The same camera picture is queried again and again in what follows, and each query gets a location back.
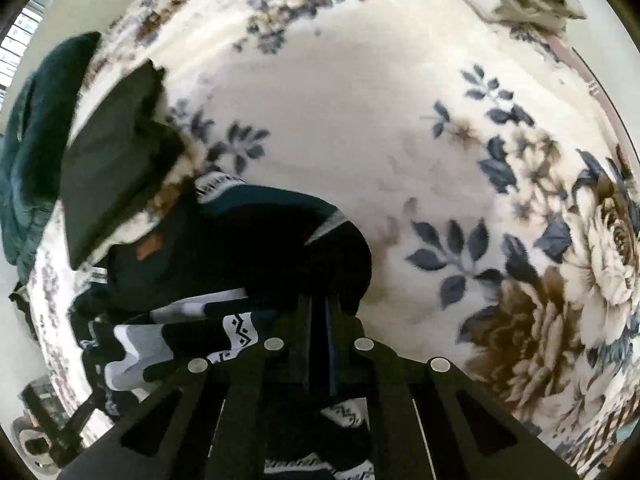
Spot dark striped patterned sweater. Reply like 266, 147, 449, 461
69, 172, 375, 480

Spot floral printed blanket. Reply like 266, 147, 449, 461
25, 0, 640, 480

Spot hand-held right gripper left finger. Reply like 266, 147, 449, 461
60, 295, 320, 480

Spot teal velvet quilt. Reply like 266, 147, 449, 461
0, 31, 102, 283

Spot dark folded cloth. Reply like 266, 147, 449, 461
59, 59, 187, 271

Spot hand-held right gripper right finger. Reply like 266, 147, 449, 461
319, 295, 582, 480

